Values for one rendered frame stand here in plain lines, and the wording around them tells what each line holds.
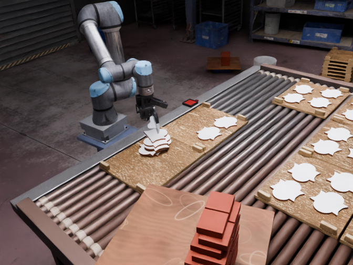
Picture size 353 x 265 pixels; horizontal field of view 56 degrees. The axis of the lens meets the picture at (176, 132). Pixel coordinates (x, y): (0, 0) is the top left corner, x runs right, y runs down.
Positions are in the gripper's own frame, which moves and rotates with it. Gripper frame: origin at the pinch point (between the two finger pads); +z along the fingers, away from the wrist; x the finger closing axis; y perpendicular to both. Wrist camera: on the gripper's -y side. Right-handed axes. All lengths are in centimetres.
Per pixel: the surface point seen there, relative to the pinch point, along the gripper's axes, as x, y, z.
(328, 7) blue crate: -254, -412, 35
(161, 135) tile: 3.0, -2.7, 4.6
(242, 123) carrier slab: 6, -53, 11
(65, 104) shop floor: -279, 18, 104
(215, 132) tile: 7.3, -33.3, 9.9
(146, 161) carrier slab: 11.3, 9.7, 11.0
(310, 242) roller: 86, -25, 13
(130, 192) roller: 26.2, 24.2, 13.3
